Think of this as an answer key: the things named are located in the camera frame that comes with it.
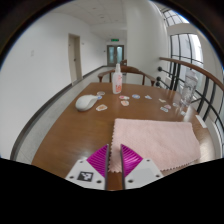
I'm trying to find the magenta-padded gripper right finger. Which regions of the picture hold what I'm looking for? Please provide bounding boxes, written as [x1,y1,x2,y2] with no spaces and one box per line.
[120,143,164,190]

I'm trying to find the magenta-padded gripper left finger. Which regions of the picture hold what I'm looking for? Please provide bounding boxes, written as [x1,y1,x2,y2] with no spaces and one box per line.
[65,143,111,191]

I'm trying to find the pink towel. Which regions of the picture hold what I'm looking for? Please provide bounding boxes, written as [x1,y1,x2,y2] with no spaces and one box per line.
[108,117,202,174]

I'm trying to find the white computer mouse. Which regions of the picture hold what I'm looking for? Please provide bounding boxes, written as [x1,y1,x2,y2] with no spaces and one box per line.
[75,94,99,112]

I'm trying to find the white paper card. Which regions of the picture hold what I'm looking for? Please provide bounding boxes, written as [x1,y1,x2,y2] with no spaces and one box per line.
[195,114,208,129]

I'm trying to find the white spray bottle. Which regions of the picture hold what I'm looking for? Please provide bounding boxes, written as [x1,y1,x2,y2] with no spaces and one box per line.
[111,62,123,95]

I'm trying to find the wooden armchair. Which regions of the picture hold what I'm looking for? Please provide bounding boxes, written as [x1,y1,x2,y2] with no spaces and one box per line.
[97,65,157,87]

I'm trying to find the clear plastic shaker bottle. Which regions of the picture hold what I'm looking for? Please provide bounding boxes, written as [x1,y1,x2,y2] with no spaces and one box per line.
[179,69,200,109]

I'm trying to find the beige side door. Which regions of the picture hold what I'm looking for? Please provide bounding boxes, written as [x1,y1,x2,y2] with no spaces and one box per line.
[68,33,83,84]

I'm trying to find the glass double door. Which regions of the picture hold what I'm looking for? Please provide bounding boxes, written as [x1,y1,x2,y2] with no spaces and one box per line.
[106,44,125,67]

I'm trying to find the wood-topped black railing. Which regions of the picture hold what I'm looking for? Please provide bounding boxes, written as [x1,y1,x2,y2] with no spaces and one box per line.
[155,56,224,158]

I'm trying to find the large framed window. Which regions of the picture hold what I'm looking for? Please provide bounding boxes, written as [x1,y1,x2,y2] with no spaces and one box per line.
[159,8,205,89]

